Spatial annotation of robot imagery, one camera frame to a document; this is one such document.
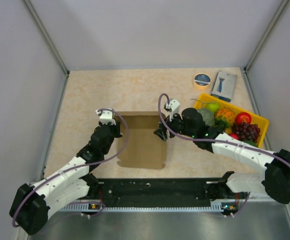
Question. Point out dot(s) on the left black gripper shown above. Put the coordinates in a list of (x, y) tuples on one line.
[(117, 128)]

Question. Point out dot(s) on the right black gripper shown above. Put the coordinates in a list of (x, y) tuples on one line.
[(161, 131)]

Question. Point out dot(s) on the brown cardboard box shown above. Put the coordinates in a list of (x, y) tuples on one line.
[(144, 149)]

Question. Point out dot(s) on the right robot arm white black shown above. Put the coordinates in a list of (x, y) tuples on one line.
[(272, 169)]

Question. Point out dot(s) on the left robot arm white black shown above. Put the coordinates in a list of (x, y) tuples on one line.
[(35, 204)]

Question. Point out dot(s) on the blue razor retail box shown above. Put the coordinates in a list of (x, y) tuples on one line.
[(224, 86)]

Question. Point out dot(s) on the green round melon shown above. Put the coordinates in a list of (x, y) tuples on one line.
[(207, 116)]

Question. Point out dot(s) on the yellow plastic bin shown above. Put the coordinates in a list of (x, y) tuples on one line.
[(261, 122)]

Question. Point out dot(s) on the green apple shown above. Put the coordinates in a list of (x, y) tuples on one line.
[(212, 106)]

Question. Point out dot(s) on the toy pineapple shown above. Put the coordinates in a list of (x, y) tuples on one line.
[(224, 118)]

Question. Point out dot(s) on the yellow masking tape roll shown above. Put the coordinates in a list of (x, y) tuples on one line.
[(202, 81)]

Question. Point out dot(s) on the red apple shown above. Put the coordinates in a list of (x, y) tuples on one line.
[(234, 136)]

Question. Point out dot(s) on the red tomato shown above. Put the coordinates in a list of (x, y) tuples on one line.
[(243, 117)]

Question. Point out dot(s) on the purple grapes bunch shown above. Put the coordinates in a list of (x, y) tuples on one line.
[(246, 131)]

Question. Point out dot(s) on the green avocado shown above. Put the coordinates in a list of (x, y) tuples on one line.
[(251, 143)]

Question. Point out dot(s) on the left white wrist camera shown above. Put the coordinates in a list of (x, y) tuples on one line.
[(106, 116)]

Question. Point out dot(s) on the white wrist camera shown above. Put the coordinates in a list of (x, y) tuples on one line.
[(106, 116), (172, 107)]

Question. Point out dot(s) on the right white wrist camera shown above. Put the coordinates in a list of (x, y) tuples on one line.
[(172, 107)]

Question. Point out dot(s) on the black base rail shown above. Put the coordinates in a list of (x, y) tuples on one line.
[(160, 192)]

